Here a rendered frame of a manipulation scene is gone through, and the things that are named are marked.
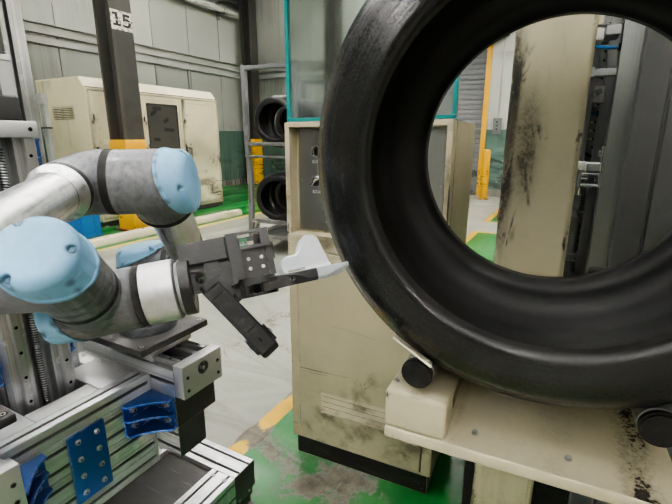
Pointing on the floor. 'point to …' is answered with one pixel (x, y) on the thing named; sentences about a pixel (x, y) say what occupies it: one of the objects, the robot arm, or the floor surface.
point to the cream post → (539, 174)
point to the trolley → (270, 196)
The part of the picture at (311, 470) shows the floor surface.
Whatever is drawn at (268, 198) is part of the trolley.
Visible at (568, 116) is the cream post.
